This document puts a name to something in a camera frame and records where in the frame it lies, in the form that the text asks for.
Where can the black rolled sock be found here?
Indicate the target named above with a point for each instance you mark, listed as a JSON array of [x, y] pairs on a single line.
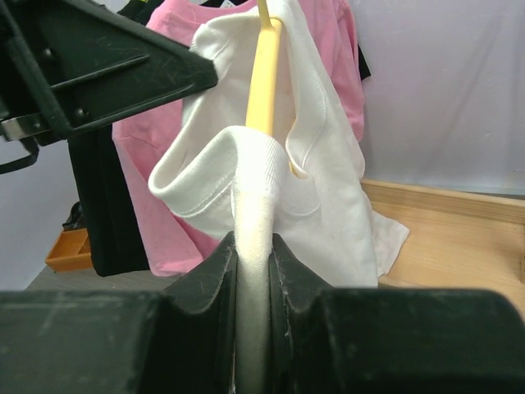
[[75, 219]]

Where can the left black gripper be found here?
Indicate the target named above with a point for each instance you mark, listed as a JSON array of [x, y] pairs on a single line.
[[69, 67]]

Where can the wooden clothes rack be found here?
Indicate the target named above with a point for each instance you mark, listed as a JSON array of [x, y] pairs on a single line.
[[457, 239]]

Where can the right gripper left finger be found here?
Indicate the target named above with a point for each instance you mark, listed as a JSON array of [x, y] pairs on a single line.
[[179, 340]]

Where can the black t shirt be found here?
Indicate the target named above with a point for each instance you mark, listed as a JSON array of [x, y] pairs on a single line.
[[116, 244]]

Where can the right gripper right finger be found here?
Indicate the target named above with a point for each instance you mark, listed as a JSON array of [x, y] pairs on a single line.
[[389, 340]]

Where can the yellow hanger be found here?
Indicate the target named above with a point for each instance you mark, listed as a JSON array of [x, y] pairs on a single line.
[[261, 105]]

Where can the white t shirt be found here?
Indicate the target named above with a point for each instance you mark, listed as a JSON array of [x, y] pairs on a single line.
[[302, 182]]

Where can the pink t shirt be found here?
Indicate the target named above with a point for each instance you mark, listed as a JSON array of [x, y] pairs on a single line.
[[171, 245]]

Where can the orange wooden divider tray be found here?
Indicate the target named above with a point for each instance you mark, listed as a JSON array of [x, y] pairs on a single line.
[[70, 252]]

